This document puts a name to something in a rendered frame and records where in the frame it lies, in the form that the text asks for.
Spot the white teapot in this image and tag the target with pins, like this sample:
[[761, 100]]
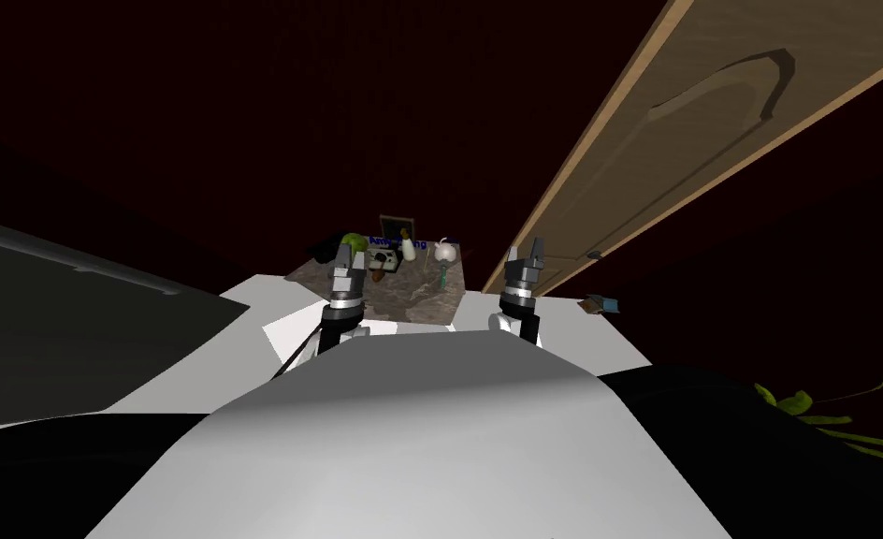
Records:
[[447, 252]]

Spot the dark picture frame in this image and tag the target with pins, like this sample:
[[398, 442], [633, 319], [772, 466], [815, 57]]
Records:
[[396, 226]]

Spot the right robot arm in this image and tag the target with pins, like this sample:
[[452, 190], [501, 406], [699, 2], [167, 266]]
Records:
[[527, 323]]

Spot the green leafy plant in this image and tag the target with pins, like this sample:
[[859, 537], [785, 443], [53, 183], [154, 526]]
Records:
[[797, 403]]

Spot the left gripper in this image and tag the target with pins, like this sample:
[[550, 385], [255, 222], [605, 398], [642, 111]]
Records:
[[346, 283]]

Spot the green apple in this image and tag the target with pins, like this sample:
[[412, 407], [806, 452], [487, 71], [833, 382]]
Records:
[[355, 242]]

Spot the light brown wooden door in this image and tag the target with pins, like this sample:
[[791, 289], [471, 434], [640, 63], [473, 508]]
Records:
[[681, 142]]

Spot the brown marble table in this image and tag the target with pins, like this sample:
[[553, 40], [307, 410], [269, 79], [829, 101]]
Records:
[[419, 296]]

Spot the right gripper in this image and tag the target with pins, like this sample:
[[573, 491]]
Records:
[[523, 273]]

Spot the small brown object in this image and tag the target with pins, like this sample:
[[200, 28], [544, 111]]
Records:
[[378, 275]]

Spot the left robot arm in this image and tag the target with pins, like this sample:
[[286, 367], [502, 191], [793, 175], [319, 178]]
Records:
[[334, 333]]

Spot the small blue and brown box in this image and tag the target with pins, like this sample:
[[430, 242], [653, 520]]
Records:
[[599, 304]]

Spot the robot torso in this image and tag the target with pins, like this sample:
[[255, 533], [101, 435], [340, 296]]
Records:
[[411, 449]]

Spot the dark grey cabinet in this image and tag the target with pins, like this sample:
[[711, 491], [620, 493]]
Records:
[[60, 337]]

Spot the white bottle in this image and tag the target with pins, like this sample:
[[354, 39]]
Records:
[[408, 248]]

